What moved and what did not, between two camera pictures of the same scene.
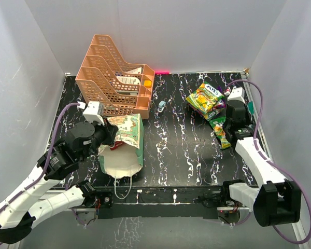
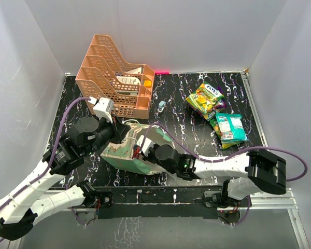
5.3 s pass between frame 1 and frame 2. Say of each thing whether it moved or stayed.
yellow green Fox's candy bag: stayed
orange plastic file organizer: stayed
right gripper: moved
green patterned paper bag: moved
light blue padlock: stayed
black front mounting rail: stayed
